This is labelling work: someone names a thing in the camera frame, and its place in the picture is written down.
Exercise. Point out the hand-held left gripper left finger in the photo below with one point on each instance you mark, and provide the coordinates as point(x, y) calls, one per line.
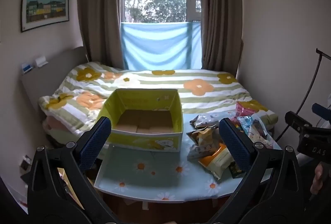
point(95, 142)

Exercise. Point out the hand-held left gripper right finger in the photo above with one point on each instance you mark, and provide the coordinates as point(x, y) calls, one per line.
point(232, 145)

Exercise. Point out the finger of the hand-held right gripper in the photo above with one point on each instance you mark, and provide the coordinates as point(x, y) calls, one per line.
point(296, 120)
point(323, 112)

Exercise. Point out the orange cream snack packet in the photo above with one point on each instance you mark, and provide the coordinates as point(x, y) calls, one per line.
point(219, 163)

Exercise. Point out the blue white snack packet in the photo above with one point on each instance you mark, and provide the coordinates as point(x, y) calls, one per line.
point(245, 124)

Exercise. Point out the dark green snack packet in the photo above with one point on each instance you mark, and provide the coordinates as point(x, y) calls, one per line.
point(235, 171)

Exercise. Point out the silver clear snack packet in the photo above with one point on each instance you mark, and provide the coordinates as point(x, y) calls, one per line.
point(262, 142)

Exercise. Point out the yellow chip packet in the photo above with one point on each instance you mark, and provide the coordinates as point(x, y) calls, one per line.
point(203, 136)

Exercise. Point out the white printed snack packet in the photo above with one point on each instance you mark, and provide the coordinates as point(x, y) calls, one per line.
point(199, 153)

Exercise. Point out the grey printed snack packet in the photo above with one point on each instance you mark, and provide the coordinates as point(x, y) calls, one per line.
point(204, 120)

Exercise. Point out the pink striped snack packet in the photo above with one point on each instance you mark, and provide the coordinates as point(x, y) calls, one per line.
point(244, 109)

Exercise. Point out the yellow green cardboard box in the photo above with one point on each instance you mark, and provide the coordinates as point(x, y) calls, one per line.
point(144, 141)

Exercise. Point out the person's right hand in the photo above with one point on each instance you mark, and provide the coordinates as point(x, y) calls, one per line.
point(316, 182)

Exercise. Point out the black curved rod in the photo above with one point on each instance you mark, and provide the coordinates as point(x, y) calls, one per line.
point(310, 76)

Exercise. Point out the pink bed sheet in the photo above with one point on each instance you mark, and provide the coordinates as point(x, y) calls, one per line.
point(55, 123)

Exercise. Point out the floral striped blanket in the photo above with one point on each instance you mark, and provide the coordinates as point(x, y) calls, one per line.
point(206, 100)

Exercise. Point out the daisy print tablecloth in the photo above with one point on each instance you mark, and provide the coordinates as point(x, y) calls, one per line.
point(144, 169)

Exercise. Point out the grey headboard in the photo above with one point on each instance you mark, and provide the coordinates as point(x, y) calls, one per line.
point(49, 79)

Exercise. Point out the white holder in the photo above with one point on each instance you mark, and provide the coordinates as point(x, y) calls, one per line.
point(40, 62)

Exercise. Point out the small blue white box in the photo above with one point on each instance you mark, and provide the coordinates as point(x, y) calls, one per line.
point(27, 67)

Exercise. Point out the light blue cloth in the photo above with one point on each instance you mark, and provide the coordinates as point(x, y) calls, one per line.
point(155, 45)

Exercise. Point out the brown curtain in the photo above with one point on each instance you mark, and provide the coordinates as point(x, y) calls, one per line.
point(100, 7)
point(219, 20)

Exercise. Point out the framed picture of houses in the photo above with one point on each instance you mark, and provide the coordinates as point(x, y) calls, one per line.
point(45, 5)

